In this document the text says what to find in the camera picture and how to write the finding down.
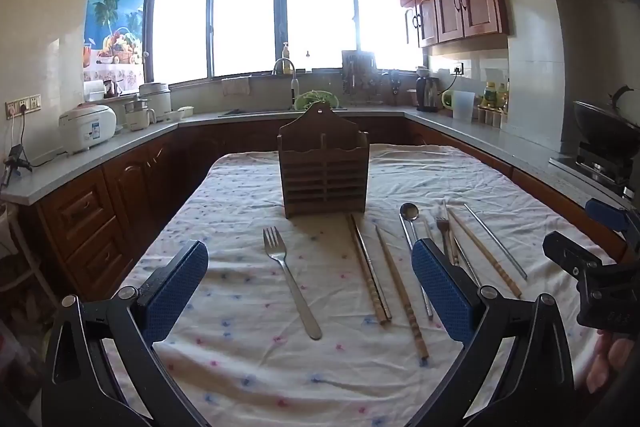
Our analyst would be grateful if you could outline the large metal fork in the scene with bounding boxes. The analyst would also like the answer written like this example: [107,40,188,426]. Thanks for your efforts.
[263,227,324,341]

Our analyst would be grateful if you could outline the condiment bottles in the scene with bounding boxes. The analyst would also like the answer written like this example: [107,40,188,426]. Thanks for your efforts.
[477,79,511,128]

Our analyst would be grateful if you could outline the small metal fork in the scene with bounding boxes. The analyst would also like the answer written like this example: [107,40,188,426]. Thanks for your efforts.
[435,216,460,267]

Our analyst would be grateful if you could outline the white steamer pot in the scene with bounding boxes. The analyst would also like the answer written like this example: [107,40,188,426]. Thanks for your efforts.
[138,82,172,124]

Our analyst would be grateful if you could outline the metal chopstick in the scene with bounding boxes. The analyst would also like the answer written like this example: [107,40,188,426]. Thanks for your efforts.
[463,203,529,281]
[452,237,482,289]

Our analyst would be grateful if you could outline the dish drying rack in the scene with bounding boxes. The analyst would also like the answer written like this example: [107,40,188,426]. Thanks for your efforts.
[341,50,387,106]

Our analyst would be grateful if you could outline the triple white wall socket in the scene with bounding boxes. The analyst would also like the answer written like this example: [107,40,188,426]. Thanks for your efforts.
[5,95,42,118]

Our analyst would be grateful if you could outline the metal spoon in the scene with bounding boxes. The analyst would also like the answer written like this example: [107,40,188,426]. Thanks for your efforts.
[399,202,435,320]

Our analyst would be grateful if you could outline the black electric kettle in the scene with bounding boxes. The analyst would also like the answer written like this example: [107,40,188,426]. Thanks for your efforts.
[416,77,442,113]

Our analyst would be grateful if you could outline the white rice cooker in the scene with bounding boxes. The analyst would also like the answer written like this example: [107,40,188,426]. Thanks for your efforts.
[59,103,117,154]

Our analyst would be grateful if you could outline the white dotted tablecloth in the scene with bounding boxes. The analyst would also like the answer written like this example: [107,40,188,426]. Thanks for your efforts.
[107,144,619,414]

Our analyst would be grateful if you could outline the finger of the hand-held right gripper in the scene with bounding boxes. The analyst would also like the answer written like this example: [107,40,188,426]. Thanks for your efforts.
[543,231,619,281]
[585,198,640,253]

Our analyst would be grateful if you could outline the hanging dish towel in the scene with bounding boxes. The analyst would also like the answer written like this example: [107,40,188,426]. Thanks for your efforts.
[221,77,252,97]

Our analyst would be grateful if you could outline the kitchen window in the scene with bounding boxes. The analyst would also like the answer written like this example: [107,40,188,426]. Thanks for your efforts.
[145,0,427,86]

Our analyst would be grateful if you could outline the dark wooden chopstick pair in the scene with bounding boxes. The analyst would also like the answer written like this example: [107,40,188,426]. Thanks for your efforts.
[351,213,393,322]

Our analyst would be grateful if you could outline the white plastic pitcher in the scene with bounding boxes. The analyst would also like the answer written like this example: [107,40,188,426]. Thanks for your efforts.
[441,90,476,123]

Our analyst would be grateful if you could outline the black device on stand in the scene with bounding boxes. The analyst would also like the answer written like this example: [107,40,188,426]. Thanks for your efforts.
[2,144,34,188]

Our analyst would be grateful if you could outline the person's right hand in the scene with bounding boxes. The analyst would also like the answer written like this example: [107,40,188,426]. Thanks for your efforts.
[585,332,639,395]

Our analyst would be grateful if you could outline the black wok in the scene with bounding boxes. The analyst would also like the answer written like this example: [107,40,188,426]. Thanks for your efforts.
[572,86,640,148]

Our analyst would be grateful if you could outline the chrome kitchen faucet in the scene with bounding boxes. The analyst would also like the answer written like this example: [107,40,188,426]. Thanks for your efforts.
[271,58,301,110]

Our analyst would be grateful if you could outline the green colander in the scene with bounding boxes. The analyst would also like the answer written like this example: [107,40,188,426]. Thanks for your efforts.
[293,90,341,110]

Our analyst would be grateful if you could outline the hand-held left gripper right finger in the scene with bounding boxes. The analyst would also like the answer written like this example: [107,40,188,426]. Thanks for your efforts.
[410,238,576,427]

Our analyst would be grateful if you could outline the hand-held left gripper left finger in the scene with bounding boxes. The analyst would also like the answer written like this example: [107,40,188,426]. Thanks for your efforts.
[42,240,210,427]

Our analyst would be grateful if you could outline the small white electric pot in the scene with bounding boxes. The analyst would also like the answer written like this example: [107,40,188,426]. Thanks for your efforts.
[123,98,157,132]

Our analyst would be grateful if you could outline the wooden lower kitchen cabinets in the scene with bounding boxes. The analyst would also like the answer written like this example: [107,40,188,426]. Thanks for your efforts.
[0,114,631,299]

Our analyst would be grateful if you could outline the gas stove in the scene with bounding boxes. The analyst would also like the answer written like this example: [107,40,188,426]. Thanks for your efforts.
[550,142,637,198]

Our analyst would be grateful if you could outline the kitchen sink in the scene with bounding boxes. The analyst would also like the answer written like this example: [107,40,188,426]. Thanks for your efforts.
[217,107,301,117]

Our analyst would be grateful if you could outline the tropical fruit wall poster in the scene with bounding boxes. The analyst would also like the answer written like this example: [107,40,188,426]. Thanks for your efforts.
[82,0,147,80]

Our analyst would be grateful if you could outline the wooden utensil holder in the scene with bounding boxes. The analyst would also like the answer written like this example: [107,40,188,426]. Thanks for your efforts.
[277,103,370,219]

